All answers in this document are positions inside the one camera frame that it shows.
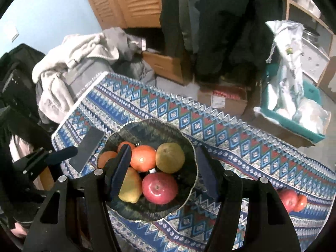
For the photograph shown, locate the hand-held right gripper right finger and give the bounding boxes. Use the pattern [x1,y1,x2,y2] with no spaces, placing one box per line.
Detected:
[196,146,302,252]

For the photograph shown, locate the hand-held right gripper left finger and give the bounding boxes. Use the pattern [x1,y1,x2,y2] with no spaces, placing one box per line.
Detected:
[23,144,132,252]

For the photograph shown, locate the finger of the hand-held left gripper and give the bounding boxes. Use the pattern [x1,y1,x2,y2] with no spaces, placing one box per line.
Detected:
[43,146,79,164]

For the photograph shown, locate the small orange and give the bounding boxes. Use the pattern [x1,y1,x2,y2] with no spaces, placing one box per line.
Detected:
[97,151,118,169]
[293,194,307,212]
[117,141,136,153]

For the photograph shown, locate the yellow-green mango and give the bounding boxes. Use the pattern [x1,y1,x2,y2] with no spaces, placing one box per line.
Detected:
[118,167,143,204]

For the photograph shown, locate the large orange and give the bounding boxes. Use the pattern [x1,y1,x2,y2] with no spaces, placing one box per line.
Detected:
[130,145,157,173]

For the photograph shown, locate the brown-green pear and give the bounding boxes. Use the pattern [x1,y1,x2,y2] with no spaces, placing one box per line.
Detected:
[155,142,185,174]

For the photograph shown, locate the red apple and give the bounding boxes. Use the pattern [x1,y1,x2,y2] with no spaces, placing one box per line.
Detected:
[142,172,179,205]
[278,189,299,214]

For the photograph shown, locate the dark glass bowl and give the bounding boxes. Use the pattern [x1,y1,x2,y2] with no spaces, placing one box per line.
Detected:
[97,119,198,222]

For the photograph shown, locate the person's left hand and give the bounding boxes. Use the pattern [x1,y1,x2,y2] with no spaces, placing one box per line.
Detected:
[10,222,29,238]

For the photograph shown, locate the black rectangular pad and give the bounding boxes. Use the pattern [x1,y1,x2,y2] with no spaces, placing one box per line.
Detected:
[70,129,105,172]

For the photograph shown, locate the blue patterned tablecloth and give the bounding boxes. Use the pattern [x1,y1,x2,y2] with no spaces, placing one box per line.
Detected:
[51,71,335,252]

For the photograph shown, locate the pile of white grey clothes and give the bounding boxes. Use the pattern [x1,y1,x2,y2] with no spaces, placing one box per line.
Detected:
[32,33,120,122]

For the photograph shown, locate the cardboard box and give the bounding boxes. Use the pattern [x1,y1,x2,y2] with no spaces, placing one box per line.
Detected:
[241,108,315,148]
[197,83,248,117]

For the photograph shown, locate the grey printed sweatshirt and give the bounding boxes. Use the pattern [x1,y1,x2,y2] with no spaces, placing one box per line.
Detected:
[64,58,116,103]

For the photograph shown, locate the black bag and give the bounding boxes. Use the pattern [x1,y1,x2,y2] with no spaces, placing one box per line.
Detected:
[0,43,53,126]

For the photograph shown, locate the dark grey garment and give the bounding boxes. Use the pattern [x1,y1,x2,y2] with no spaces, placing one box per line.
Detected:
[101,28,156,87]

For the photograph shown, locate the wooden drawer box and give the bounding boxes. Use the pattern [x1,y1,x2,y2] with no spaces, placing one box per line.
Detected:
[142,50,195,86]

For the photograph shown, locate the clear plastic bag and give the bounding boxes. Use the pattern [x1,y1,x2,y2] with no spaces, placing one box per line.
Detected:
[291,97,331,137]

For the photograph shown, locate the teal plastic bin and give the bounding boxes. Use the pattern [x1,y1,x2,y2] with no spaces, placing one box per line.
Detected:
[260,66,326,143]

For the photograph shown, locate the white printed plastic bag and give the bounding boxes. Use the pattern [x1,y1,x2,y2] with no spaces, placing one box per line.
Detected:
[265,20,306,116]

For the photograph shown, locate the dark hanging coats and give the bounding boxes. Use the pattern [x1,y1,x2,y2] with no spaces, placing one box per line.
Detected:
[159,0,284,84]

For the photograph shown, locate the white drawer unit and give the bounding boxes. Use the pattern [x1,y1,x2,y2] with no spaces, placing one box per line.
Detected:
[301,35,330,84]

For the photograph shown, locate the wooden louvered cabinet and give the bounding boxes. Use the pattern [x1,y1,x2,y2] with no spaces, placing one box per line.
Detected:
[79,0,164,29]

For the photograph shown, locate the wooden shelf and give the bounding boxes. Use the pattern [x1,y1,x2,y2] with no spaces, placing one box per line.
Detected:
[285,0,336,90]

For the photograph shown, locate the white wall switch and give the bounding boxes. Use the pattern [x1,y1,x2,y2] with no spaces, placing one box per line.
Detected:
[8,26,20,42]

